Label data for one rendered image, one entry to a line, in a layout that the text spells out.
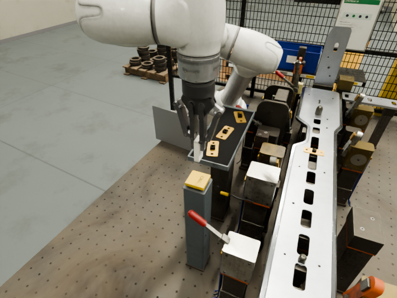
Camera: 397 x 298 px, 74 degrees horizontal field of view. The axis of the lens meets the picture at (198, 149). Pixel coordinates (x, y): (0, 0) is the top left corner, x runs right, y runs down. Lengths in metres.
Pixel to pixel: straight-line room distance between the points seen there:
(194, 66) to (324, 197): 0.69
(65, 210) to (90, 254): 1.23
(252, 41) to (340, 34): 0.82
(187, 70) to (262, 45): 0.55
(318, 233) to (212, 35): 0.67
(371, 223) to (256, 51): 0.69
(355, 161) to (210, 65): 0.90
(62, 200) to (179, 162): 1.29
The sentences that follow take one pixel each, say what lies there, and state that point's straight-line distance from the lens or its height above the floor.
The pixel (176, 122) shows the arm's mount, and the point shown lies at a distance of 1.55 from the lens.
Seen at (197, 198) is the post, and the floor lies 1.12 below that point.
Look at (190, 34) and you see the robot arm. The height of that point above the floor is 1.58.
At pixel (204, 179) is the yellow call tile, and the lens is 0.78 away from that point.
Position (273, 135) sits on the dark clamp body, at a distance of 1.13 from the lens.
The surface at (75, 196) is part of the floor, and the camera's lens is 2.51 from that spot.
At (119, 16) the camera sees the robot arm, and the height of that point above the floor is 1.60.
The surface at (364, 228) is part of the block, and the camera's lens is 0.97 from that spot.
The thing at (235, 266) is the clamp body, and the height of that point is 1.01.
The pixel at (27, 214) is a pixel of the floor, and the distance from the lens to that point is 2.56.
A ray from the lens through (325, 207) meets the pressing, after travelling 1.01.
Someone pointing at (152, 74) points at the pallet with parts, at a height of 0.09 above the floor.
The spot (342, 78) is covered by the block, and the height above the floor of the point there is 1.06.
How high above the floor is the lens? 1.71
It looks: 38 degrees down
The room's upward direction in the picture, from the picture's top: straight up
